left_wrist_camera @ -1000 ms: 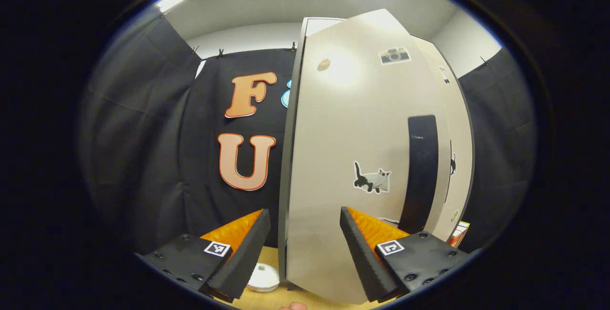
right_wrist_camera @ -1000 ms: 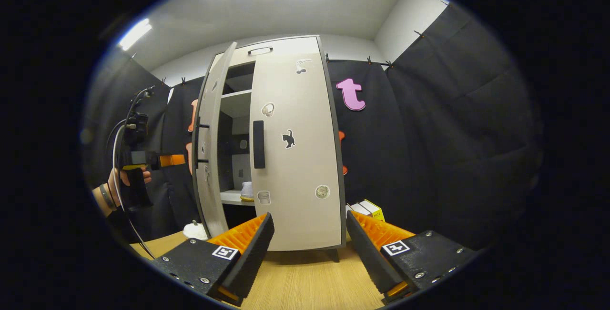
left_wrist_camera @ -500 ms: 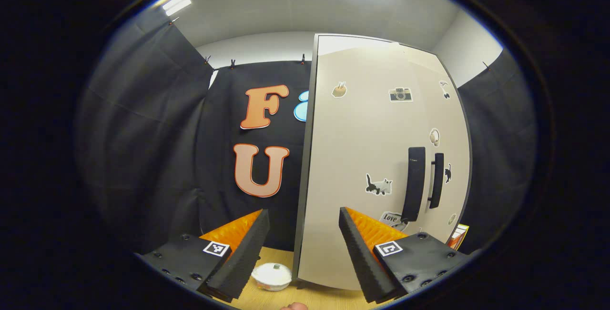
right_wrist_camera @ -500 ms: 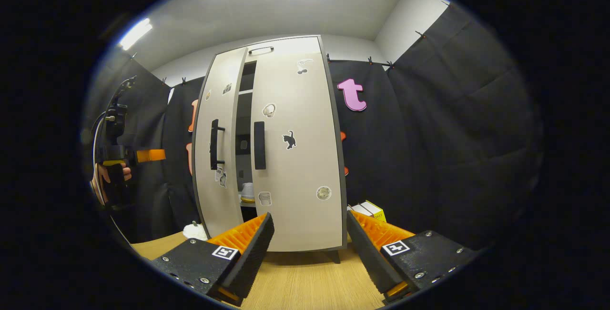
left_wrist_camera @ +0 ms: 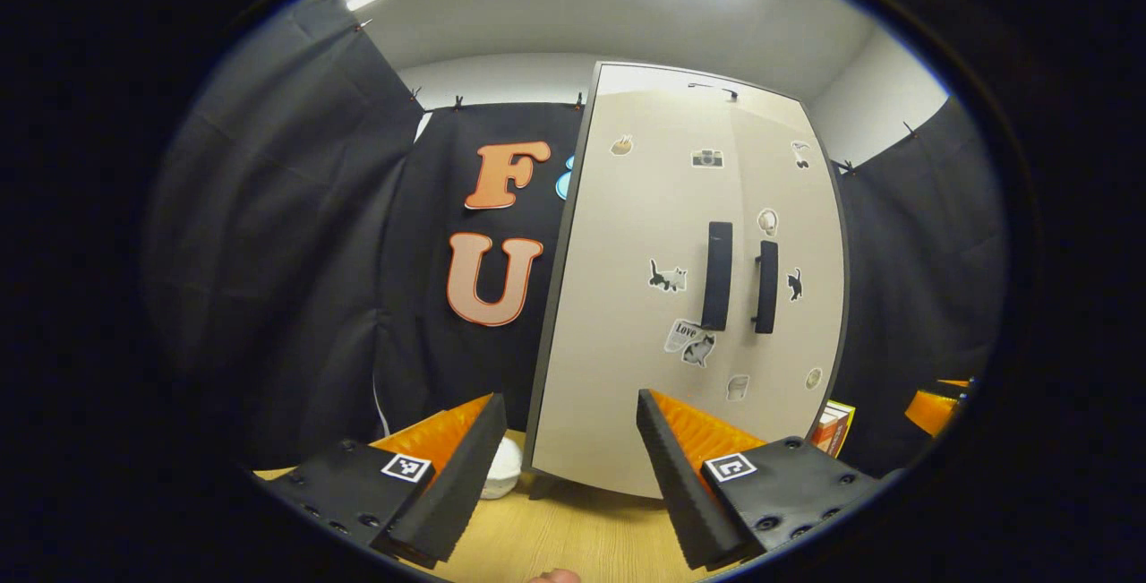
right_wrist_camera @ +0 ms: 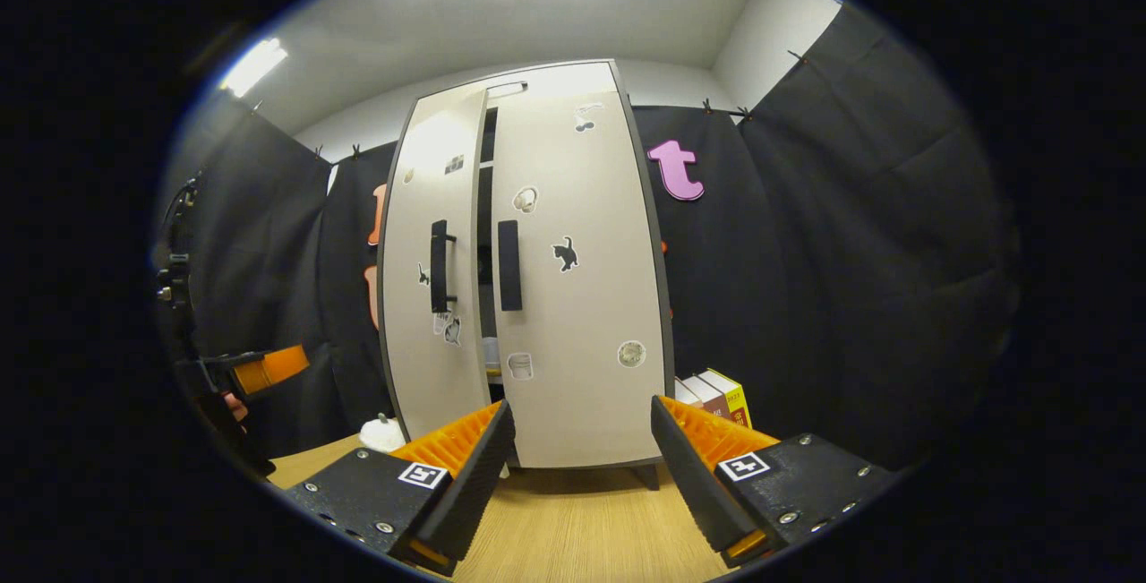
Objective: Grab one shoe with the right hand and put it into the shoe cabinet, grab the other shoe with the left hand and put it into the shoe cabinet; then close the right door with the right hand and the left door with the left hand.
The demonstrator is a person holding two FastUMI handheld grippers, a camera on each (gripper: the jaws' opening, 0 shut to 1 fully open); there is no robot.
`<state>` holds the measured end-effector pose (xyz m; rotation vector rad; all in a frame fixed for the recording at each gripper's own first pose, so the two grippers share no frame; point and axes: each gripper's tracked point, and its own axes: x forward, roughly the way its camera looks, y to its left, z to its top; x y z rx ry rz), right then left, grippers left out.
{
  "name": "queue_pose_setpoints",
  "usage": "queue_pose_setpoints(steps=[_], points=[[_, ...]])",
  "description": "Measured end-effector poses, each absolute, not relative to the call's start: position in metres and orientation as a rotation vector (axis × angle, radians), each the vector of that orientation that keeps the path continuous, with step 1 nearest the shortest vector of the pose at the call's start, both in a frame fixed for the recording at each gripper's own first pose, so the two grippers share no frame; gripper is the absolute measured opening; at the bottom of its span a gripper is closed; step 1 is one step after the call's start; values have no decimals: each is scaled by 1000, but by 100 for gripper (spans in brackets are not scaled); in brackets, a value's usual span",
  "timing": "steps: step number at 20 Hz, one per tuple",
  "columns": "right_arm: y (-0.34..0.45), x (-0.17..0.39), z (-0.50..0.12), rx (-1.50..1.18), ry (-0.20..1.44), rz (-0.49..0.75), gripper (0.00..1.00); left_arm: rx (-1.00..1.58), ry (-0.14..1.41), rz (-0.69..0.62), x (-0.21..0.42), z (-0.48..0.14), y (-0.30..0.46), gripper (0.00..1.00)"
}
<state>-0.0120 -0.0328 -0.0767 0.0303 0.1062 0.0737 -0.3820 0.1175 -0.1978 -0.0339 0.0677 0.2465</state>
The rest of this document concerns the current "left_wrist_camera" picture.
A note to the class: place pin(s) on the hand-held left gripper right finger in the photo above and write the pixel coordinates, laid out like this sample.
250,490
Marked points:
676,484

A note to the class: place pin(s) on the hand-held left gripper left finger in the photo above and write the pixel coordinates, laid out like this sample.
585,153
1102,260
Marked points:
466,484

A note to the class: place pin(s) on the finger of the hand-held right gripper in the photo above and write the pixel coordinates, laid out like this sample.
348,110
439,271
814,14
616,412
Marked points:
931,408

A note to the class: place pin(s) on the white shoe cabinet door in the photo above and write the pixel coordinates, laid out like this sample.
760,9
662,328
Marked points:
609,404
819,234

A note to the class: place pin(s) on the white shoe cabinet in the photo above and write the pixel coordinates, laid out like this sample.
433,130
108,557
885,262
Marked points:
557,296

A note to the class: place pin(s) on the white cabinet drawer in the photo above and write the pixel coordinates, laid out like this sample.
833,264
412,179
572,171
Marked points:
645,80

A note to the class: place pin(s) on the white round object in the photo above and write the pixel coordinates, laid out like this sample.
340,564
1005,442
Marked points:
503,471

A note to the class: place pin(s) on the yellow box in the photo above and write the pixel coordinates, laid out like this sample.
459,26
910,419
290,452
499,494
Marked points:
849,426

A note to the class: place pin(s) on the white and brown box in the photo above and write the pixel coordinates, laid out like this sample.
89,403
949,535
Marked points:
825,429

